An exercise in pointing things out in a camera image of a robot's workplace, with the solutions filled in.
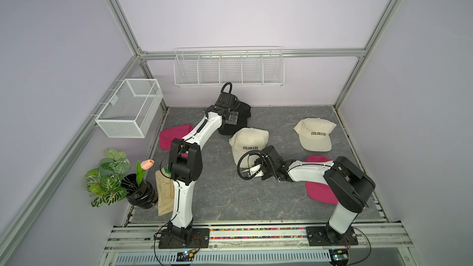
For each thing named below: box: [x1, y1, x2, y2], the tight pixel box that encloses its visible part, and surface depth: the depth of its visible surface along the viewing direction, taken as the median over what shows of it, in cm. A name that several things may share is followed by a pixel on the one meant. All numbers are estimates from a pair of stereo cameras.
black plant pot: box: [121, 173, 159, 210], surface depth 77 cm
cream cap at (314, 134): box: [293, 117, 337, 153], surface depth 104 cm
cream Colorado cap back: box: [228, 127, 270, 168], surface depth 96 cm
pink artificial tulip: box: [136, 158, 155, 186], surface depth 67 cm
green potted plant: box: [86, 149, 131, 208], surface depth 64 cm
